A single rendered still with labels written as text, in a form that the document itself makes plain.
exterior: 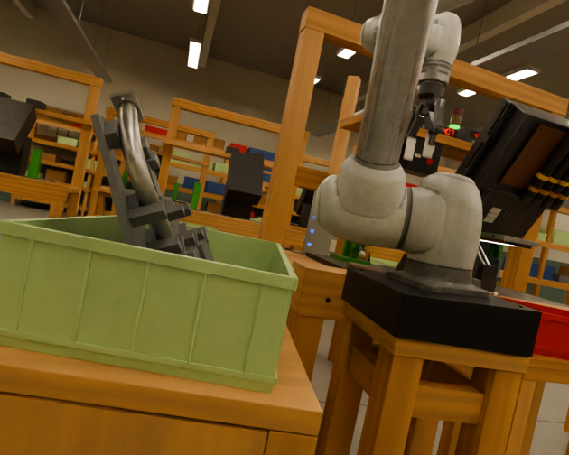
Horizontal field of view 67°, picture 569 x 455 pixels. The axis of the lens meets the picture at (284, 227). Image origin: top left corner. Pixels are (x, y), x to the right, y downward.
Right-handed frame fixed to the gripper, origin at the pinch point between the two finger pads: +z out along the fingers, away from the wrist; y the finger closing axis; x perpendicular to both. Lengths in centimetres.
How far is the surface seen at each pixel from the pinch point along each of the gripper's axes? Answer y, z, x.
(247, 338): 57, 45, -57
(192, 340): 56, 46, -64
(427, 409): 41, 61, -10
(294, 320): -7, 58, -26
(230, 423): 60, 56, -57
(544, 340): 24, 47, 37
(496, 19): -422, -310, 347
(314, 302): -5, 52, -21
